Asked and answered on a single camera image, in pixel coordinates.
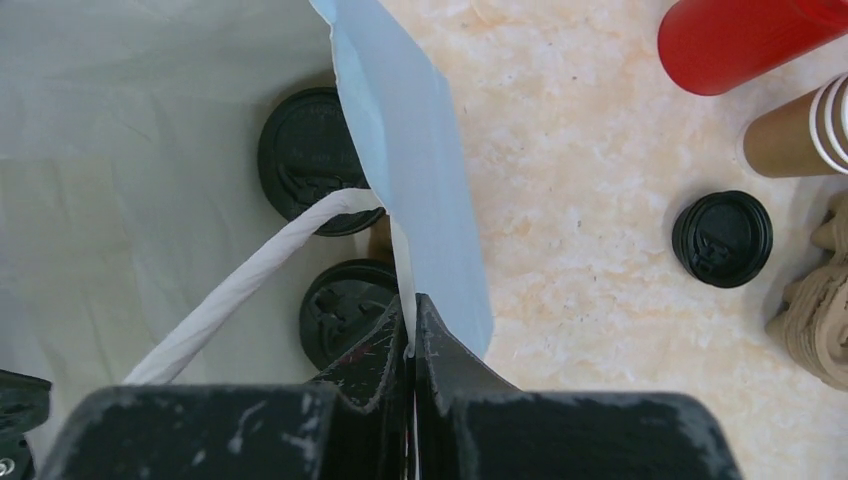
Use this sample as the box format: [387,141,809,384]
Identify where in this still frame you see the stacked brown paper cups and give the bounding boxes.
[736,73,847,178]

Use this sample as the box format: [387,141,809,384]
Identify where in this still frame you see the light blue paper bag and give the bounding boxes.
[1,1,494,464]

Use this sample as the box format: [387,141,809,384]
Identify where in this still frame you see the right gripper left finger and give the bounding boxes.
[38,301,408,479]

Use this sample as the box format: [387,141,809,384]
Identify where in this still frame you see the stack of black lids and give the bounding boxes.
[671,190,774,289]

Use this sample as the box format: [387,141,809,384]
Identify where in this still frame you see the cardboard cup carrier tray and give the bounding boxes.
[765,191,847,391]

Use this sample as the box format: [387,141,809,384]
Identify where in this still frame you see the red ribbed straw cup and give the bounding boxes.
[657,0,847,96]

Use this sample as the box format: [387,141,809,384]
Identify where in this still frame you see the black plastic cup lid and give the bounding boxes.
[298,259,399,370]

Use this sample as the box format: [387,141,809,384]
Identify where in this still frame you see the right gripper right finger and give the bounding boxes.
[415,294,741,479]

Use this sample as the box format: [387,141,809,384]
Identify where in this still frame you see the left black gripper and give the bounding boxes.
[1,370,52,480]

